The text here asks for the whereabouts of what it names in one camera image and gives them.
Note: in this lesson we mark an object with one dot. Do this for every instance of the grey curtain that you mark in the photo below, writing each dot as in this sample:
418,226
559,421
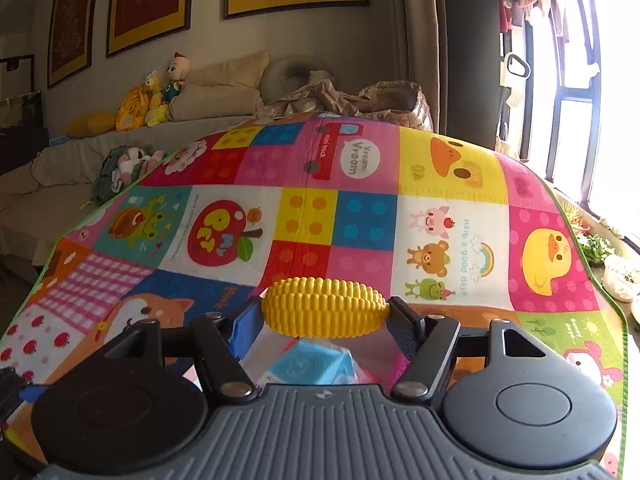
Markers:
425,35

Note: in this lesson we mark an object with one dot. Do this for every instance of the red-haired doll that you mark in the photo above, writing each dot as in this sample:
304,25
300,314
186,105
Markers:
176,77

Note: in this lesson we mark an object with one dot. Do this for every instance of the narrow red framed wall picture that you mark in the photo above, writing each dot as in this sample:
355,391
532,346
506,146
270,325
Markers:
72,20

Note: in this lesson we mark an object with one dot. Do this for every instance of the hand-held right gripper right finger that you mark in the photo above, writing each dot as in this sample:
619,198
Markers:
400,330

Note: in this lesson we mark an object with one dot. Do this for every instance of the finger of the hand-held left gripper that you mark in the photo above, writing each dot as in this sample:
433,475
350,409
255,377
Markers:
31,394

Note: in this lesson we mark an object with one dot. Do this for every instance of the beige pillow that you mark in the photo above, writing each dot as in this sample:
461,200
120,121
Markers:
230,70
215,102

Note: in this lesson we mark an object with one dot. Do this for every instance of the hanging hook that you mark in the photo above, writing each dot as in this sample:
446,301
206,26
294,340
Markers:
517,65

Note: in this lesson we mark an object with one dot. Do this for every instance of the window frame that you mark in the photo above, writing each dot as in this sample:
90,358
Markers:
555,125

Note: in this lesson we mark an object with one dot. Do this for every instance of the white plant pot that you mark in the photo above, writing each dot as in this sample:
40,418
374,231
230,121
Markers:
620,277

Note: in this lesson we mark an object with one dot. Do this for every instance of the small duck plush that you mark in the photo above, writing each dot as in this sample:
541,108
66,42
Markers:
151,84

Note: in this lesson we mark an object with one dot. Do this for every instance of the green potted plant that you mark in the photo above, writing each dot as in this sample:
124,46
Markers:
595,247

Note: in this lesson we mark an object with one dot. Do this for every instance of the colourful printed play mat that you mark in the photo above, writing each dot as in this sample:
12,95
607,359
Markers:
350,210

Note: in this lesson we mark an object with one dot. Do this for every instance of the green and white plush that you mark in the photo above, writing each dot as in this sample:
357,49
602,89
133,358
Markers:
122,170

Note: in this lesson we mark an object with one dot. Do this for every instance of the dark cabinet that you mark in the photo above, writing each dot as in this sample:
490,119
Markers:
20,120

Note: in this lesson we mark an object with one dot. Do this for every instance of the yellow plush toy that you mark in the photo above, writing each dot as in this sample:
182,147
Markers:
157,115

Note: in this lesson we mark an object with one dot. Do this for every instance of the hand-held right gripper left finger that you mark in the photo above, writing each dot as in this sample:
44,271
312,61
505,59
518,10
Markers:
247,332

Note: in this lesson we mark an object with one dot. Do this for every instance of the grey round cushion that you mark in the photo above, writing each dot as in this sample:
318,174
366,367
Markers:
290,77

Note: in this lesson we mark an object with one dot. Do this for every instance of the yellow toy corn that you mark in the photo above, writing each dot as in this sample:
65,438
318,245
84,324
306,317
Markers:
325,310

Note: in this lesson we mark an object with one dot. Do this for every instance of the beige sofa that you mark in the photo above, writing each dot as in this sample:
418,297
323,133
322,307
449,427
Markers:
50,185

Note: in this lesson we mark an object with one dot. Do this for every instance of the yellow tiger plush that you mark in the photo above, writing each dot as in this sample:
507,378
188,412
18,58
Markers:
131,110

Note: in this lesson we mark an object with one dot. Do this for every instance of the blue tissue packet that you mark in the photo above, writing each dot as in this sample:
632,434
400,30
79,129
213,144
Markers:
310,362

